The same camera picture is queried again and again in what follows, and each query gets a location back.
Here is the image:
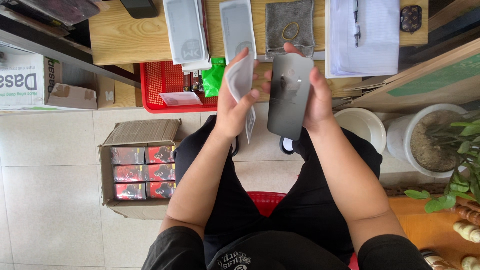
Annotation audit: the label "white lined paper pad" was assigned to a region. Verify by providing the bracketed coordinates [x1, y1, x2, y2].
[325, 0, 401, 79]

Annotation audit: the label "white plastic bowl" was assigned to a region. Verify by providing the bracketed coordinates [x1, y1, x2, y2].
[333, 107, 387, 155]

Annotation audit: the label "open brown cardboard box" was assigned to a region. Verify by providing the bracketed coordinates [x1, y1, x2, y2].
[98, 118, 183, 220]

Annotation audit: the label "yellow rubber band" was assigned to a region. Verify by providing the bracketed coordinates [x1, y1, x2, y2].
[281, 22, 300, 41]

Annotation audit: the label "dark plastic wrapped packet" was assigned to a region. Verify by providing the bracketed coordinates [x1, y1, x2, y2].
[18, 0, 103, 28]

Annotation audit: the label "grey metal shelf rail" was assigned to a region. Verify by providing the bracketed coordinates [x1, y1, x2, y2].
[0, 5, 142, 89]

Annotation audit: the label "green leafy plant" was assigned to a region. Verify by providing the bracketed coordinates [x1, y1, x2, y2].
[404, 109, 480, 214]

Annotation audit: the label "black phone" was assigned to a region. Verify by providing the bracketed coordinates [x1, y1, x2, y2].
[119, 0, 159, 19]

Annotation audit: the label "black and white pen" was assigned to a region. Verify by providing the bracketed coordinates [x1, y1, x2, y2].
[352, 0, 362, 49]

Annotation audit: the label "white printed carton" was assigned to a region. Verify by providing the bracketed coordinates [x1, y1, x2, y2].
[0, 44, 64, 112]

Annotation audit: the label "small white sleeve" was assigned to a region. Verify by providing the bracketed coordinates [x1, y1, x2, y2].
[159, 91, 203, 107]

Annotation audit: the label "person's black printed shirt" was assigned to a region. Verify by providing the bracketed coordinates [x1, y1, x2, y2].
[141, 226, 433, 270]

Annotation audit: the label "stack of red black boxes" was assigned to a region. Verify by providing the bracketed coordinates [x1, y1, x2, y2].
[110, 145, 177, 201]

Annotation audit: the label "red plastic basket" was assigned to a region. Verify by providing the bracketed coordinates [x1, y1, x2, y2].
[139, 61, 219, 114]

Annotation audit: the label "dark packets with red print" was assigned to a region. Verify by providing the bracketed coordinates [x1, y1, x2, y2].
[182, 70, 204, 93]

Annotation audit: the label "red plastic stool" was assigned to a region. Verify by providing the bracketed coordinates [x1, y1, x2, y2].
[246, 191, 361, 270]

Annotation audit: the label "brown taped cardboard carton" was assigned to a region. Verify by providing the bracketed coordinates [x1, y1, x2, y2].
[46, 63, 116, 110]

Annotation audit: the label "white plant pot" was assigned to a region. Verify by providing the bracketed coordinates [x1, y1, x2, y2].
[403, 103, 470, 179]

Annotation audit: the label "person's left hand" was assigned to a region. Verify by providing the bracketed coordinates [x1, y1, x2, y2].
[215, 47, 262, 140]

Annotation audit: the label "green plastic bag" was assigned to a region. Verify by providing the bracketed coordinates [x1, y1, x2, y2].
[201, 57, 227, 98]

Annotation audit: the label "person's right hand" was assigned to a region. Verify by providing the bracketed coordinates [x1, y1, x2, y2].
[261, 41, 338, 133]

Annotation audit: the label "white paper sleeve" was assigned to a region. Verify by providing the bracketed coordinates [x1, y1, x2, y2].
[224, 55, 260, 145]
[219, 0, 258, 65]

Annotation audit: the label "black glass screen protector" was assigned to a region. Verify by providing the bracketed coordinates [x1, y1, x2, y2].
[266, 52, 315, 142]

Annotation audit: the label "stack of white sleeves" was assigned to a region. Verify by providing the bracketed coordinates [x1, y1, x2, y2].
[162, 0, 213, 73]

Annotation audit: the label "flat white paper sleeve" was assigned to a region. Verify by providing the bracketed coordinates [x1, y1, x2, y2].
[219, 0, 258, 65]

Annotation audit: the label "grey microfibre cloth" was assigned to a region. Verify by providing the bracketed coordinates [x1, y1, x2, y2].
[265, 0, 316, 59]

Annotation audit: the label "cardboard panel with green label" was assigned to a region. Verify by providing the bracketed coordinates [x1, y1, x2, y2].
[333, 37, 480, 114]

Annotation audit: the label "carved stone ornaments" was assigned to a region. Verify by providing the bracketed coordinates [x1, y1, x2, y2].
[420, 202, 480, 270]

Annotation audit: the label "brown patterned earbud case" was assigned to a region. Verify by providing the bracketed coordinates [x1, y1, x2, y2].
[399, 5, 423, 35]

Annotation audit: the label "translucent white plastic container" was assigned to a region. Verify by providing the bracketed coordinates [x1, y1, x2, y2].
[386, 113, 414, 163]

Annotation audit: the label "person's black shorts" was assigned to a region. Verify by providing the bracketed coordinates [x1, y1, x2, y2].
[173, 114, 383, 265]

